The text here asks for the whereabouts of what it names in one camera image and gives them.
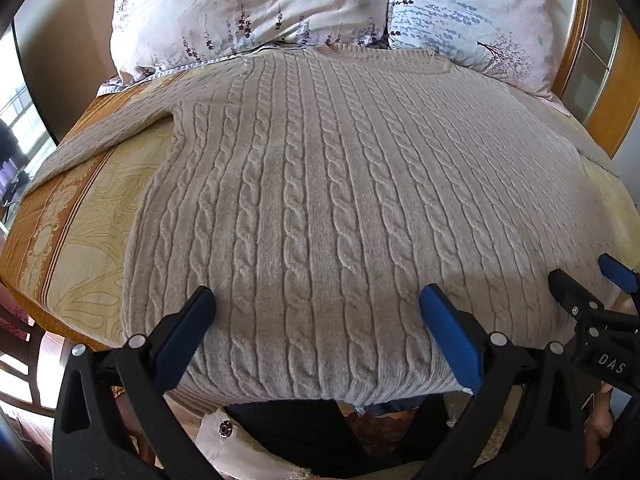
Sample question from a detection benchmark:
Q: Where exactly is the person's black garment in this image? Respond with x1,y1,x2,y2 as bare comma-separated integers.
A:
224,394,447,480

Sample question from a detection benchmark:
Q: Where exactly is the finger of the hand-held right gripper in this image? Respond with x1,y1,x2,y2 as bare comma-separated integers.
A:
548,269,607,317
598,253,640,311

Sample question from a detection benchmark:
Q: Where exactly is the person's right hand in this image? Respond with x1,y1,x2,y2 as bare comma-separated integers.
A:
584,385,617,467

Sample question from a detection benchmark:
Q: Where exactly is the wooden headboard with glass panels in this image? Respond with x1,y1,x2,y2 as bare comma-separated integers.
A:
552,0,640,158

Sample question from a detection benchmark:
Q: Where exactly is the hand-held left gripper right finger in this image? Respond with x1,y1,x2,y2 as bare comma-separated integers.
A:
395,284,588,480

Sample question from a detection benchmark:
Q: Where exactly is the pink floral pillow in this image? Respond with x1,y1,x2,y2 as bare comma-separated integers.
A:
97,0,397,86

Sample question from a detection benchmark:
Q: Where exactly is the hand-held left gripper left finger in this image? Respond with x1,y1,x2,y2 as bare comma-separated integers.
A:
52,286,217,480

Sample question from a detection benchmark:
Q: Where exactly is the person's white garment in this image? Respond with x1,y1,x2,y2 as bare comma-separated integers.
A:
194,404,323,480

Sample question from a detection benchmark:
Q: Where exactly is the window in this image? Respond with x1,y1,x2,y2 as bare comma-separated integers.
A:
0,82,57,223

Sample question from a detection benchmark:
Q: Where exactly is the wooden chair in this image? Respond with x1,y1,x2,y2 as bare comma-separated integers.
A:
0,280,68,418

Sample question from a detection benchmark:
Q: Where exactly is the yellow patterned bed sheet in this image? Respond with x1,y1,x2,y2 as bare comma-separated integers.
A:
0,75,640,356

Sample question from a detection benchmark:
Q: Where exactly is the beige cable-knit sweater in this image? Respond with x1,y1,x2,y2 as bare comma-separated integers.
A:
20,42,626,408

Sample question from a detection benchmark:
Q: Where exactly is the blue leaf print pillow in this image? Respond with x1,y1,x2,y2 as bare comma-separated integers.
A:
387,0,562,105

